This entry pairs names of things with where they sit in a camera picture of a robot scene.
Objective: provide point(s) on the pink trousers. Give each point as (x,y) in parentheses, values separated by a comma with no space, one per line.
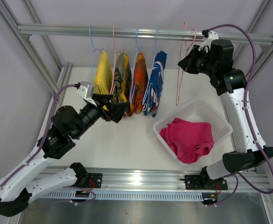
(188,140)

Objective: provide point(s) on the pink wire hanger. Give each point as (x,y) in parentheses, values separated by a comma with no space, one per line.
(184,49)

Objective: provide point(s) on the orange camouflage trousers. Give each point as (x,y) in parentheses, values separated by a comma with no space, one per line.
(140,81)

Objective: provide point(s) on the aluminium hanging rail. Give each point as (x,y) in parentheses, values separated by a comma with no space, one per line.
(95,31)

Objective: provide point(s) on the blue white patterned trousers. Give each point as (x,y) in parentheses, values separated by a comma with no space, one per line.
(154,89)

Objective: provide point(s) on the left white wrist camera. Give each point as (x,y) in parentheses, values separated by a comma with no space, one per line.
(85,91)

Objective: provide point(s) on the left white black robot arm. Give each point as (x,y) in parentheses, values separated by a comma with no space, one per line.
(19,188)

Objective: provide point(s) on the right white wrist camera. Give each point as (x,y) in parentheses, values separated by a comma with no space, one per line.
(208,37)

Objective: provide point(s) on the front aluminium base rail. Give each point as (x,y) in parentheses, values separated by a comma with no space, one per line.
(158,180)

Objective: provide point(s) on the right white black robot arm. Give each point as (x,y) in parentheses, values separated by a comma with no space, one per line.
(250,150)

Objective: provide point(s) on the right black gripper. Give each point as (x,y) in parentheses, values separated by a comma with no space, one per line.
(188,66)

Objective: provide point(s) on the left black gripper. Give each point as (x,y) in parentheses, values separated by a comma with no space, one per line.
(116,110)

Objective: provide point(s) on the blue hanger with blue trousers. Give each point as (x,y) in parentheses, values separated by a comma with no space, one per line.
(155,52)

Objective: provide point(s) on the white slotted cable duct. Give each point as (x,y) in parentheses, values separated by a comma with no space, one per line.
(125,195)

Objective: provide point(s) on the yellow trousers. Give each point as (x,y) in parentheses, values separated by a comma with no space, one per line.
(103,77)

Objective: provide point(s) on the green camouflage trousers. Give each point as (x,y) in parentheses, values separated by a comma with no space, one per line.
(122,80)

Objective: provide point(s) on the light blue hanger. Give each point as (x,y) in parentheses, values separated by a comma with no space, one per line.
(94,49)

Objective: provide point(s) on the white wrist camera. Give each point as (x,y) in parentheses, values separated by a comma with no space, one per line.
(208,37)
(85,91)

